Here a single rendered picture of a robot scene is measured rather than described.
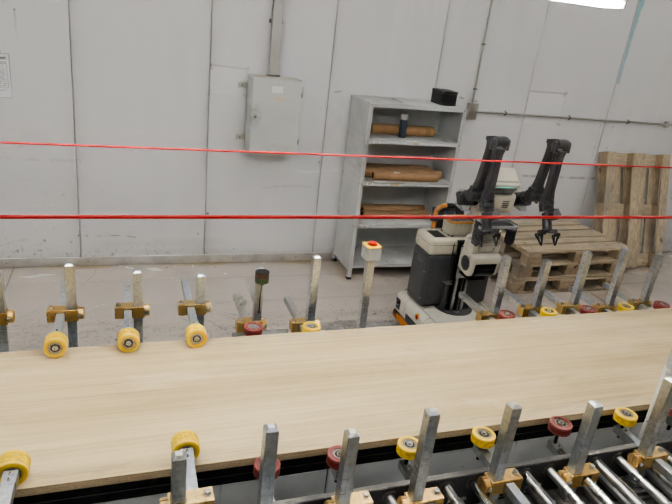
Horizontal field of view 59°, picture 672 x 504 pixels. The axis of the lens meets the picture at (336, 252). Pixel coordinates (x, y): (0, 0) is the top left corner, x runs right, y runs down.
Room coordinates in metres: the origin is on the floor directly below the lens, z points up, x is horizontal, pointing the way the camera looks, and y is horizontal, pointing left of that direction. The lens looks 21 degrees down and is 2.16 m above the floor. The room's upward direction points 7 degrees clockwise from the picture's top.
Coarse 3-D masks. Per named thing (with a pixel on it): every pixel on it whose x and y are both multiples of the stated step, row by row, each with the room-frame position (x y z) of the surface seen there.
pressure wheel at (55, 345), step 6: (48, 336) 1.85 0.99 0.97; (54, 336) 1.84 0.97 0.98; (60, 336) 1.85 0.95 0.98; (66, 336) 1.88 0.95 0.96; (48, 342) 1.82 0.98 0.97; (54, 342) 1.82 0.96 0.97; (60, 342) 1.83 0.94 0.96; (66, 342) 1.85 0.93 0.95; (48, 348) 1.82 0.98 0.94; (54, 348) 1.82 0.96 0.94; (60, 348) 1.83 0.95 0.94; (66, 348) 1.84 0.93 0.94; (48, 354) 1.82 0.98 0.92; (54, 354) 1.82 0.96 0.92; (60, 354) 1.83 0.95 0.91
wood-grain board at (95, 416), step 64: (512, 320) 2.58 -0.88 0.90; (576, 320) 2.67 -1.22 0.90; (640, 320) 2.76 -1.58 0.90; (0, 384) 1.64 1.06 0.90; (64, 384) 1.68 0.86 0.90; (128, 384) 1.72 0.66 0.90; (192, 384) 1.77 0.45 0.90; (256, 384) 1.81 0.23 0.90; (320, 384) 1.86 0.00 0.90; (384, 384) 1.91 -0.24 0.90; (448, 384) 1.96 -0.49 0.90; (512, 384) 2.02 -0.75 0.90; (576, 384) 2.07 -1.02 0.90; (640, 384) 2.13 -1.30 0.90; (0, 448) 1.35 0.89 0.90; (64, 448) 1.38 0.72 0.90; (128, 448) 1.41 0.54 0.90; (256, 448) 1.48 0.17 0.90; (320, 448) 1.51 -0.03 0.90
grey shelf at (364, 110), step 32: (352, 96) 5.24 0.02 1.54; (352, 128) 5.15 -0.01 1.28; (448, 128) 5.41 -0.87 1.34; (352, 160) 5.07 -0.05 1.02; (384, 160) 5.40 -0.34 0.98; (416, 160) 5.52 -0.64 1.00; (448, 160) 5.31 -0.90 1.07; (352, 192) 4.98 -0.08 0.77; (384, 192) 5.42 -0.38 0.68; (416, 192) 5.54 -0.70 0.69; (448, 192) 5.17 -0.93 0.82; (352, 224) 4.90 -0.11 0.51; (384, 224) 4.97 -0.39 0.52; (416, 224) 5.08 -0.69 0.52; (352, 256) 4.87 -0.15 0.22; (384, 256) 5.18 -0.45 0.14
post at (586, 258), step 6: (588, 252) 2.96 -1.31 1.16; (582, 258) 2.98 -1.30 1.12; (588, 258) 2.96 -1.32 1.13; (582, 264) 2.97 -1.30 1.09; (588, 264) 2.96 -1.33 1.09; (582, 270) 2.96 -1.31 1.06; (576, 276) 2.98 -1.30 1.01; (582, 276) 2.96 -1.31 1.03; (576, 282) 2.97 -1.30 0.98; (582, 282) 2.96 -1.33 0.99; (576, 288) 2.96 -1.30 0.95; (582, 288) 2.96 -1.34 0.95; (576, 294) 2.95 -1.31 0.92; (570, 300) 2.98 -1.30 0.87; (576, 300) 2.96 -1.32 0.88
